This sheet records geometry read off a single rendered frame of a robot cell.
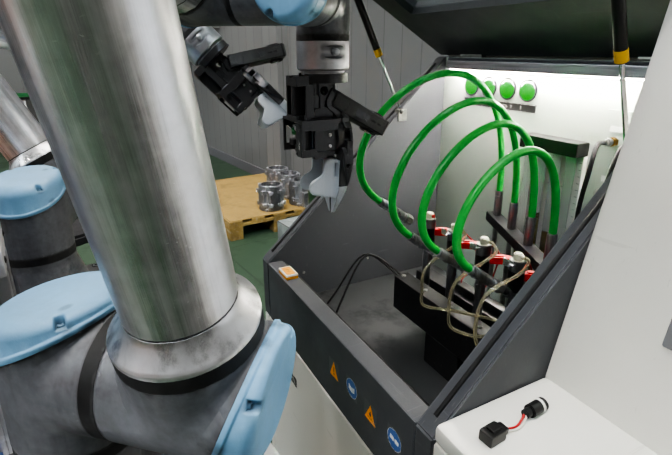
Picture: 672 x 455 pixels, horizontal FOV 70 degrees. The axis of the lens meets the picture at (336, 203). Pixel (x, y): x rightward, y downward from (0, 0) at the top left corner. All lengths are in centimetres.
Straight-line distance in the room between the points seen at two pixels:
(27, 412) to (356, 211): 98
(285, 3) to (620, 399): 67
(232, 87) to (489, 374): 65
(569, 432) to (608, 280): 22
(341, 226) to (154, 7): 108
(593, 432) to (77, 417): 63
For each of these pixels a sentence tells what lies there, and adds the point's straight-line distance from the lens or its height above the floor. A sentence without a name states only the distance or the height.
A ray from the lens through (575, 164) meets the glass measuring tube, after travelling 110.
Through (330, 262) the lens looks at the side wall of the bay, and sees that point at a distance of 132.
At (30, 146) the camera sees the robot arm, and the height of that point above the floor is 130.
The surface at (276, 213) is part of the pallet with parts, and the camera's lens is 402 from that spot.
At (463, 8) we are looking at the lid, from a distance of 115.
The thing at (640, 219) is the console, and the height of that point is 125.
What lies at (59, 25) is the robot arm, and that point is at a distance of 26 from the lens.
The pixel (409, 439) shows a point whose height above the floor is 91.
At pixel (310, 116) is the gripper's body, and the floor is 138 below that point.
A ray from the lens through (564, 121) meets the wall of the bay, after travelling 114.
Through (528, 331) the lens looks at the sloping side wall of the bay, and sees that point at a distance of 78.
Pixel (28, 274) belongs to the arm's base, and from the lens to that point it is 96.
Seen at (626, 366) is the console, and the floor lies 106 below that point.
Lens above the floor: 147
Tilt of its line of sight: 18 degrees down
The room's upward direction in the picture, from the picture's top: straight up
